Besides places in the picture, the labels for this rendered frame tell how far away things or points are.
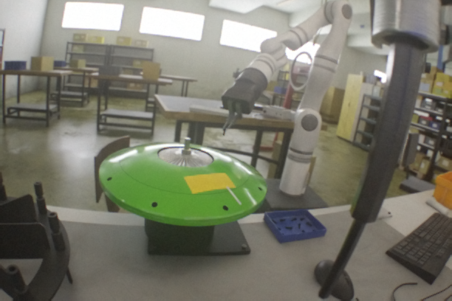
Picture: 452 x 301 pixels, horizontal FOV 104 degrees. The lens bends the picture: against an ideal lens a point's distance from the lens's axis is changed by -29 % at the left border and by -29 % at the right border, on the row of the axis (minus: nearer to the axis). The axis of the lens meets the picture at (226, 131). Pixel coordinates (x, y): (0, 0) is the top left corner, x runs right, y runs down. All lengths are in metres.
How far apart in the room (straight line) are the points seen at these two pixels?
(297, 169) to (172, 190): 0.61
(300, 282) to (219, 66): 9.21
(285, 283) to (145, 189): 0.30
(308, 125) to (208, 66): 8.63
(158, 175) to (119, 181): 0.06
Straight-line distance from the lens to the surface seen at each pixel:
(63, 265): 0.36
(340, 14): 0.92
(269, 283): 0.47
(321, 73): 0.87
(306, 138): 0.87
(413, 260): 0.65
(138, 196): 0.36
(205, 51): 9.38
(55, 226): 0.36
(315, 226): 0.67
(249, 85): 0.61
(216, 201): 0.36
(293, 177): 0.91
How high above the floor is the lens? 1.25
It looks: 13 degrees down
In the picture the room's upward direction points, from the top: 9 degrees clockwise
